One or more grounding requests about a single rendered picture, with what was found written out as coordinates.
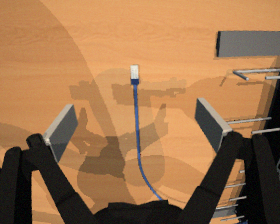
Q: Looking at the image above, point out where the dark grey patch panel rack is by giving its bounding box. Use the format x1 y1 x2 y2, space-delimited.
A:
212 31 280 224

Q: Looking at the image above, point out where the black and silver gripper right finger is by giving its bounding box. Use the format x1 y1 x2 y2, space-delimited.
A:
173 97 280 224

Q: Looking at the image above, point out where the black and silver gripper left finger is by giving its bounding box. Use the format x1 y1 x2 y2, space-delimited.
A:
0 104 100 224

